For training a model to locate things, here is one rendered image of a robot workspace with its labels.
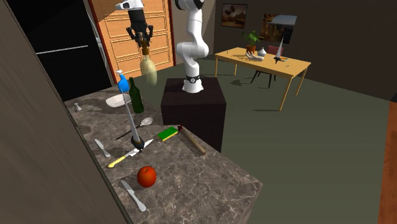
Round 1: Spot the long silver butter knife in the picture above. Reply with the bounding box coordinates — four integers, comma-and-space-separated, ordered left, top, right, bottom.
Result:
120, 179, 148, 213

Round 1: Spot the large wall picture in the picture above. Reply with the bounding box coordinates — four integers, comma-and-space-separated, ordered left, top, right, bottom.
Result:
259, 12, 298, 45

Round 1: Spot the short silver butter knife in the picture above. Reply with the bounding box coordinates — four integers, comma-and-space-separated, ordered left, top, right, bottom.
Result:
94, 138, 112, 158

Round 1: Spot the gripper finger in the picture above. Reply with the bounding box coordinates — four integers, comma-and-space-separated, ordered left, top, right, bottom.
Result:
143, 24, 155, 43
125, 26, 140, 43

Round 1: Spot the green and yellow sponge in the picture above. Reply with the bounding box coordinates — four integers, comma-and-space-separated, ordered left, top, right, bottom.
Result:
157, 126, 179, 143

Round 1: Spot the red apple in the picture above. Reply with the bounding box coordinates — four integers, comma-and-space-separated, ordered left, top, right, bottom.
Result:
136, 165, 158, 189

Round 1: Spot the brown handled pale brush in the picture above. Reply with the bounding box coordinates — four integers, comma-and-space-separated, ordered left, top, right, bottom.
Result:
139, 34, 158, 87

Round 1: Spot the dark robot stand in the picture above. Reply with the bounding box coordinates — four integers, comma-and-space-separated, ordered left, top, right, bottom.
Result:
160, 76, 228, 153

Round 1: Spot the silver spoon with black handle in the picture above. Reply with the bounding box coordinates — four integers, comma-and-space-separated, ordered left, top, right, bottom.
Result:
115, 116, 155, 141

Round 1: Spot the blue spray bottle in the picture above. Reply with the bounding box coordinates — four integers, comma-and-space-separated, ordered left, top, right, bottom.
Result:
115, 69, 130, 94

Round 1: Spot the small wall picture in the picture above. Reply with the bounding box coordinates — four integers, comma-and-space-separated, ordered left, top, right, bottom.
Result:
220, 3, 249, 30

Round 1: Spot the red chair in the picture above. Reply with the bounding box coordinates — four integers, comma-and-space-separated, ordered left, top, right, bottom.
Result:
250, 45, 284, 90

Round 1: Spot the knife with yellow handle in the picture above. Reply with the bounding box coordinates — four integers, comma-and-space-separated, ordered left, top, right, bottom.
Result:
107, 138, 155, 169

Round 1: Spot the wooden panelled door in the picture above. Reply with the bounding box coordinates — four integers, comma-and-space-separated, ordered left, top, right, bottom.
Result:
88, 0, 176, 84

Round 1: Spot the black refrigerator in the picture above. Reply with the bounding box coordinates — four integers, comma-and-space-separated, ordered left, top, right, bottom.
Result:
6, 0, 113, 102

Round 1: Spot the wooden table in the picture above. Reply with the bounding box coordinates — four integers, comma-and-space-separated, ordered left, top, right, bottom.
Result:
214, 30, 312, 112

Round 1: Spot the wooden rolling pin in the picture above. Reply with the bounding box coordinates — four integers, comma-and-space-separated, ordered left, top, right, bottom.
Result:
177, 125, 207, 155

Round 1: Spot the green wine bottle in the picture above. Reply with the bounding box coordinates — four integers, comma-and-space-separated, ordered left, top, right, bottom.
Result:
128, 76, 145, 115

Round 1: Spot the white bowl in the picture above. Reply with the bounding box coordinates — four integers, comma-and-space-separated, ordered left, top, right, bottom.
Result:
105, 94, 132, 109

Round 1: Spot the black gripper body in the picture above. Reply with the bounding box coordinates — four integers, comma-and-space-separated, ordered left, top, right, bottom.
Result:
127, 8, 150, 35

